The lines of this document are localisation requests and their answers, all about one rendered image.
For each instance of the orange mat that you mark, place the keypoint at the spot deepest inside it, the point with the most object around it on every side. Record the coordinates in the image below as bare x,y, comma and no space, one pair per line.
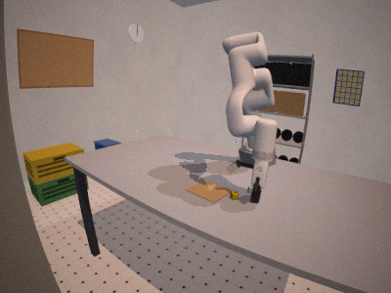
210,191

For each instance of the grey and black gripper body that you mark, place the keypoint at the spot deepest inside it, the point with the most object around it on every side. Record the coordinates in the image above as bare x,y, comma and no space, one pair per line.
261,173

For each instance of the yellow die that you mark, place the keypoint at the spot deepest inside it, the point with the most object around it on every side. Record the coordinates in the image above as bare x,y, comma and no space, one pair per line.
234,195

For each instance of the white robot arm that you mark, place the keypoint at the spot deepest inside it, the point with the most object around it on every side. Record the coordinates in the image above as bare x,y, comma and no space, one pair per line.
242,60

